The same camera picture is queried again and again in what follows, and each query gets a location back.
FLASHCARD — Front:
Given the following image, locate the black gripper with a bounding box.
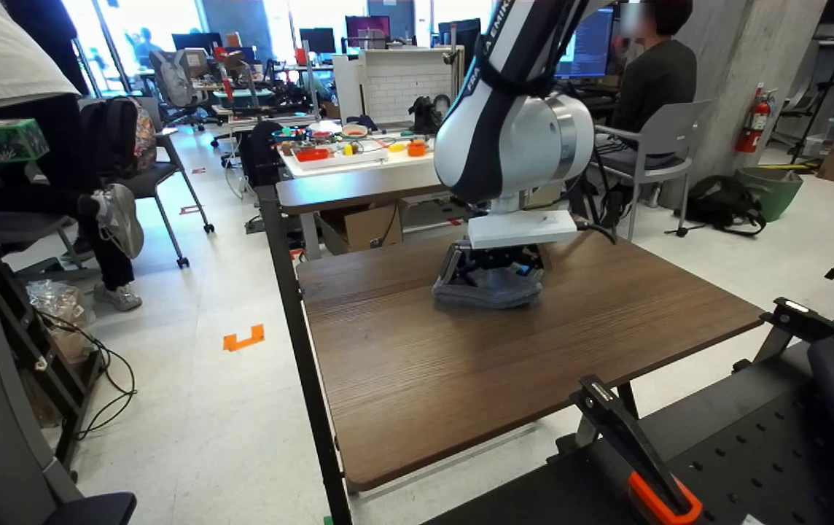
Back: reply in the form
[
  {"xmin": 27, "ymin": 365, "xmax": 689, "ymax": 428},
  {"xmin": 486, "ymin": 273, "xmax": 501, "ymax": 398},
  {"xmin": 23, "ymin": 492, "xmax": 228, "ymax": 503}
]
[{"xmin": 447, "ymin": 241, "xmax": 547, "ymax": 292}]

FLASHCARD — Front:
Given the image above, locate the grey towel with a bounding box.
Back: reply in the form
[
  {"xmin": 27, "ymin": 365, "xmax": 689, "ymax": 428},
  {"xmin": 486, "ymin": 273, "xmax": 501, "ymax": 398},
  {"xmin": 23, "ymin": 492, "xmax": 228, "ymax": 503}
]
[{"xmin": 432, "ymin": 254, "xmax": 547, "ymax": 315}]

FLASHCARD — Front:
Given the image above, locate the cardboard box under table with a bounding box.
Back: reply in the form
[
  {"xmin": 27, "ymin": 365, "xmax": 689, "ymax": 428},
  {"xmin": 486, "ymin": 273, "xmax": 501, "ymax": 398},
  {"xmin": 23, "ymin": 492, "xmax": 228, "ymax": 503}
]
[{"xmin": 319, "ymin": 200, "xmax": 405, "ymax": 257}]

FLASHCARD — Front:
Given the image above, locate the white tray of toy items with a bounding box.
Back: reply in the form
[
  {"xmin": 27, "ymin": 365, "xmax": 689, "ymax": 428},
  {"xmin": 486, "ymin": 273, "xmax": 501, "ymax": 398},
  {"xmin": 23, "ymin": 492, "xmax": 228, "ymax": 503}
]
[{"xmin": 276, "ymin": 120, "xmax": 438, "ymax": 181}]

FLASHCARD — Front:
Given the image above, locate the white cabinet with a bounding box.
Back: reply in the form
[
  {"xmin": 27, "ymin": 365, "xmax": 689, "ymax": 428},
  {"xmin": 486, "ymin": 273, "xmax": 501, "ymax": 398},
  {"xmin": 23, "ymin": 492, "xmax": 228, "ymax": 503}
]
[{"xmin": 332, "ymin": 44, "xmax": 466, "ymax": 129}]

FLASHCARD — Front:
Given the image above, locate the grey plastic chair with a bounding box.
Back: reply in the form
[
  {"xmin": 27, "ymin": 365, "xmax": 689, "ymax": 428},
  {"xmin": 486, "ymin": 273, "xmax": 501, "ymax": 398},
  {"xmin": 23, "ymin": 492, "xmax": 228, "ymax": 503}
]
[{"xmin": 588, "ymin": 99, "xmax": 711, "ymax": 241}]

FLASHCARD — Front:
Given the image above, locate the black backpack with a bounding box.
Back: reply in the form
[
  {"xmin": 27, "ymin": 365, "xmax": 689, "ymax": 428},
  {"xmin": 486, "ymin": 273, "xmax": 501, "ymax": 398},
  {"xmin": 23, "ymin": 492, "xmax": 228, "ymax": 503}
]
[{"xmin": 682, "ymin": 172, "xmax": 763, "ymax": 236}]

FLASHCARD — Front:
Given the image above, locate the seated person in dark sweater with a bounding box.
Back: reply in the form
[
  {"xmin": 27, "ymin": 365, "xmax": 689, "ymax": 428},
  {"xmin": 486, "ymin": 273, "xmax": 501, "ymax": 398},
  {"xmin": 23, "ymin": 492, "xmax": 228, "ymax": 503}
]
[{"xmin": 610, "ymin": 0, "xmax": 703, "ymax": 133}]

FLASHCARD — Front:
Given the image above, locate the monitor with blue screen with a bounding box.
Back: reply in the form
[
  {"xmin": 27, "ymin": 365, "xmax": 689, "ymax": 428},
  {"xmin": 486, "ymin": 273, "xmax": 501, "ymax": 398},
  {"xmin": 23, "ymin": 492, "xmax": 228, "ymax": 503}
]
[{"xmin": 556, "ymin": 3, "xmax": 619, "ymax": 82}]

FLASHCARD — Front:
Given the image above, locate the monitor with purple screen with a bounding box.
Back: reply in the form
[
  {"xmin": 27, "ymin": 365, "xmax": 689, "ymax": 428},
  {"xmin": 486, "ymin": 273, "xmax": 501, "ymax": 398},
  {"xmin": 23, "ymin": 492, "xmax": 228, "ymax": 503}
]
[{"xmin": 340, "ymin": 10, "xmax": 397, "ymax": 51}]

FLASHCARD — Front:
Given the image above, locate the green bag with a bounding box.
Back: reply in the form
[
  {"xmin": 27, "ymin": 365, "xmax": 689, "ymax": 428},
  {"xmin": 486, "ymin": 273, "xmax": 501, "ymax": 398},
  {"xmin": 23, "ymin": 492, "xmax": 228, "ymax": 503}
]
[{"xmin": 736, "ymin": 162, "xmax": 804, "ymax": 225}]

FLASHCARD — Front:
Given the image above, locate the red fire extinguisher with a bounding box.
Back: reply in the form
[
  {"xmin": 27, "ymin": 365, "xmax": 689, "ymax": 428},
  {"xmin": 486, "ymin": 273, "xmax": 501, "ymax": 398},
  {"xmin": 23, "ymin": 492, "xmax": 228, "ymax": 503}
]
[{"xmin": 736, "ymin": 82, "xmax": 776, "ymax": 158}]

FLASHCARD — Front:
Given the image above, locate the small black bar clamp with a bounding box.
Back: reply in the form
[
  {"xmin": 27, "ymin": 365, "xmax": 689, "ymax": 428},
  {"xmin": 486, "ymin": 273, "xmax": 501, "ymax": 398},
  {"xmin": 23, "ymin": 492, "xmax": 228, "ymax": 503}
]
[{"xmin": 733, "ymin": 293, "xmax": 834, "ymax": 376}]

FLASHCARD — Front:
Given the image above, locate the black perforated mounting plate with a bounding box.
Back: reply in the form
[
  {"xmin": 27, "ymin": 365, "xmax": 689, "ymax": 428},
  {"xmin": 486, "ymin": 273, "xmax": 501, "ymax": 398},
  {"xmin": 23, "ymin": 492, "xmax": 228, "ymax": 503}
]
[{"xmin": 426, "ymin": 360, "xmax": 834, "ymax": 525}]

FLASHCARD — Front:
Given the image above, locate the black chair with bag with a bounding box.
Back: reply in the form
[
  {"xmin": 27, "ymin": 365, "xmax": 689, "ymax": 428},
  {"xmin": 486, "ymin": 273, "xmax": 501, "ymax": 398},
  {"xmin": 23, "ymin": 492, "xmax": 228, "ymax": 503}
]
[{"xmin": 77, "ymin": 94, "xmax": 218, "ymax": 271}]

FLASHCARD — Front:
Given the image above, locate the clear plastic bag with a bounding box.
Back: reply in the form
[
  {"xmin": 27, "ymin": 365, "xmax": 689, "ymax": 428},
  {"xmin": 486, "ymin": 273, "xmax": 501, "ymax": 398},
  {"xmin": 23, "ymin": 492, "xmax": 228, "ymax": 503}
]
[{"xmin": 23, "ymin": 277, "xmax": 91, "ymax": 328}]

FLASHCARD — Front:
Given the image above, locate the black table frame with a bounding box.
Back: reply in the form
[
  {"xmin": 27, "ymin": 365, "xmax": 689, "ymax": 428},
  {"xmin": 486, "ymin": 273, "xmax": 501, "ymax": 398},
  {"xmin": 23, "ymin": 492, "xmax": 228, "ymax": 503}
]
[{"xmin": 253, "ymin": 181, "xmax": 356, "ymax": 525}]

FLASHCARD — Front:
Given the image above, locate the large orange handled clamp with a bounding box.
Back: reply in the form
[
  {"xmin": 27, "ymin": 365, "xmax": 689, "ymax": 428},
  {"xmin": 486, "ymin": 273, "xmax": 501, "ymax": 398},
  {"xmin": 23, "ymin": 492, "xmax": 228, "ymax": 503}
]
[{"xmin": 574, "ymin": 376, "xmax": 708, "ymax": 525}]

